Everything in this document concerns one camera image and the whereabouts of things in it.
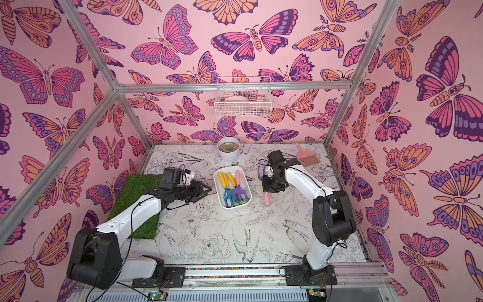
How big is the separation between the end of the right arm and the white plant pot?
0.30 m

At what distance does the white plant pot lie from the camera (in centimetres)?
105

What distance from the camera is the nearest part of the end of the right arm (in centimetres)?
66
